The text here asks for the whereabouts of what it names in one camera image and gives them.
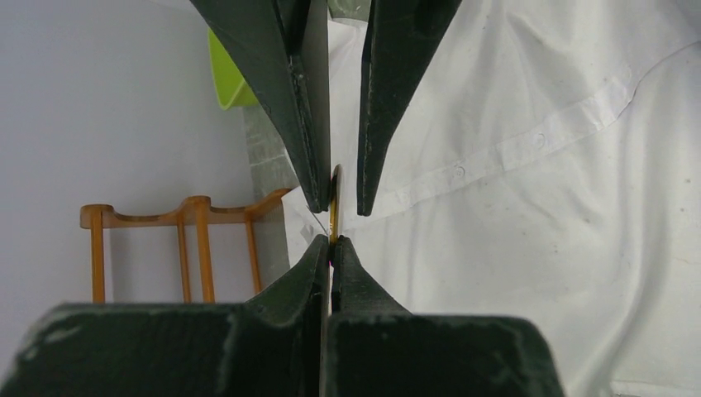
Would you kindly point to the green plastic basin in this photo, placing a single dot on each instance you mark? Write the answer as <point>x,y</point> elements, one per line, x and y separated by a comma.
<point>231,88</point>

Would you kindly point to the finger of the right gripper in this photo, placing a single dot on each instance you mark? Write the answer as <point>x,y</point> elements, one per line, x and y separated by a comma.
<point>281,49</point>
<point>401,39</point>

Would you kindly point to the white shirt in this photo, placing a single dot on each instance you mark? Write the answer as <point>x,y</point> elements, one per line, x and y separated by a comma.
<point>547,167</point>

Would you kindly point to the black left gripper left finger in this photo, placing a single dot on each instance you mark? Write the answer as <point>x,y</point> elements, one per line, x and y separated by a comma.
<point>269,345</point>

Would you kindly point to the wooden shoe rack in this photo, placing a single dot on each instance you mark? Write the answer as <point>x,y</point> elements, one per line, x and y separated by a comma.
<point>196,211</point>

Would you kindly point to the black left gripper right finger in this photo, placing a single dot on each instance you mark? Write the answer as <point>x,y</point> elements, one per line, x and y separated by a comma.
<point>375,347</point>

